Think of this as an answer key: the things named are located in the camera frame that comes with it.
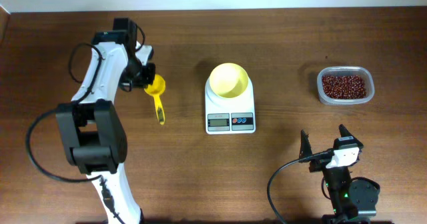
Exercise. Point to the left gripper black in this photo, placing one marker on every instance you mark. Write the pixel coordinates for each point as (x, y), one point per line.
(129, 86)

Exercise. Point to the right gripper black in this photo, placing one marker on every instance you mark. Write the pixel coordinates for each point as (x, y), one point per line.
(318, 164)

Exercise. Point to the yellow measuring scoop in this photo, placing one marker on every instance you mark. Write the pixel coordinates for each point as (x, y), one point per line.
(155, 90)

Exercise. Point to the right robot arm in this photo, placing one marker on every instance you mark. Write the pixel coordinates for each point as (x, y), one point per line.
(353, 199)

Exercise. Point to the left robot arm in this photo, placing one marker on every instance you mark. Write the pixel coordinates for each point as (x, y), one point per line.
(93, 137)

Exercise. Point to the yellow plastic bowl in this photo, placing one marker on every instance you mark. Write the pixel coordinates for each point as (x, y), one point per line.
(228, 80)

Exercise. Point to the white digital kitchen scale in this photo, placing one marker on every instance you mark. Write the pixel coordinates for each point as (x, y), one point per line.
(229, 116)

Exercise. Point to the red beans in container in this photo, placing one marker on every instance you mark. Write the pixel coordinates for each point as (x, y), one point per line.
(344, 87)

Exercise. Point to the clear plastic container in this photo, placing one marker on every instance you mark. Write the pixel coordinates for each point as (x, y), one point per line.
(341, 71)

